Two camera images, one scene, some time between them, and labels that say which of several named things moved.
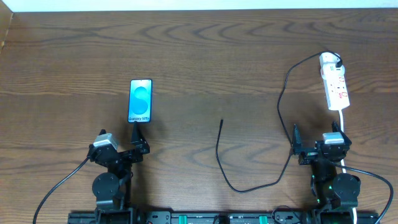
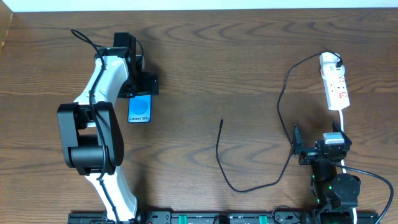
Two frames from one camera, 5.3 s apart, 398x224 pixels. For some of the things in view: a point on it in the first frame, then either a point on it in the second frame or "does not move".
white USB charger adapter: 328,68 does not move
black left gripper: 123,155 → 148,84
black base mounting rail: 224,217 does not move
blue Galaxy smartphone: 140,101 does not move
